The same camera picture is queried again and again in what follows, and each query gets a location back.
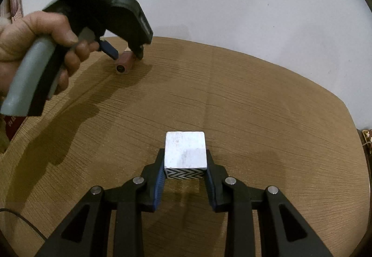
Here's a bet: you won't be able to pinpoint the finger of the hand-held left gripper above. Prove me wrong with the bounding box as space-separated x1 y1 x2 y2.
99 39 119 60
128 42 145 60

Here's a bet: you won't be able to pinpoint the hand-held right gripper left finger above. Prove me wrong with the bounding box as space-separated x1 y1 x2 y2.
35 148 166 257

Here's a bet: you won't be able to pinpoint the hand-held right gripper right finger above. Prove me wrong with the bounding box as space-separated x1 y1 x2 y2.
206 150 333 257

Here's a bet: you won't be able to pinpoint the small mauve box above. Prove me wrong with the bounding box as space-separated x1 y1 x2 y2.
115 52 136 75

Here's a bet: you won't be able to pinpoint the white block zigzag sides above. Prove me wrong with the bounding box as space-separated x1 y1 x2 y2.
165 130 207 181

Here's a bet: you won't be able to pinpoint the person's left hand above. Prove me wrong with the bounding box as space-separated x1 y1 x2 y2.
0 11 101 98

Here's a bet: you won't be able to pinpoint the dark floral cloth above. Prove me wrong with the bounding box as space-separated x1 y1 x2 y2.
357 128 372 156

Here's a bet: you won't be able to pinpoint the thin black cable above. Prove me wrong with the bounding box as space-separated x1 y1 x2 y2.
0 208 47 241

